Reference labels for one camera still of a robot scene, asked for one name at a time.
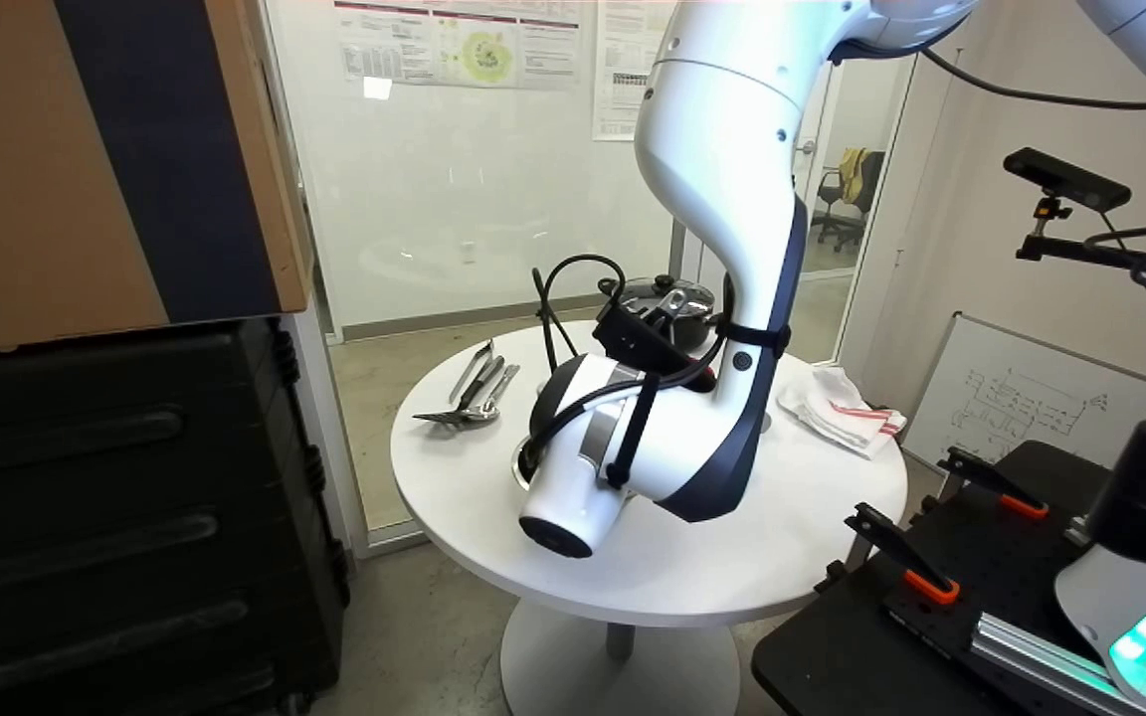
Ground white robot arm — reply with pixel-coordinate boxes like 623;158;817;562
518;0;980;556

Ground black storage case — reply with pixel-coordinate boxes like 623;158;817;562
0;320;347;716

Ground orange black clamp right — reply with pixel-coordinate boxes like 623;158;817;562
940;447;1052;520

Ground cardboard box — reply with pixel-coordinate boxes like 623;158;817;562
0;0;311;349

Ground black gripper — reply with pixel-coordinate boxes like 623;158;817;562
623;273;715;342

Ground white round table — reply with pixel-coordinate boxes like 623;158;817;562
391;326;906;716

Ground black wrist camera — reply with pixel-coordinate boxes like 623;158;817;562
594;306;715;390

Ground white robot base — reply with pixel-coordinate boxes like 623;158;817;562
1052;373;1146;716

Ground white red striped towel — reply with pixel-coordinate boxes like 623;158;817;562
776;362;906;456

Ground orange black clamp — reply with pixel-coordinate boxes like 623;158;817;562
849;501;964;610
940;447;1052;520

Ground black perforated breadboard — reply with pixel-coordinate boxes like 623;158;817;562
752;443;1113;716

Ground orange black clamp left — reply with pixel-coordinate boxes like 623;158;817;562
849;501;964;610

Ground black camera on stand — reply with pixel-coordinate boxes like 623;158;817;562
1001;147;1130;211

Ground white whiteboard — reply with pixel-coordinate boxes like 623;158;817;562
904;312;1146;466

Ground aluminium rail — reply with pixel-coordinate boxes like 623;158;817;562
965;613;1143;716

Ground metal tongs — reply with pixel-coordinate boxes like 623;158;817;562
421;348;518;431

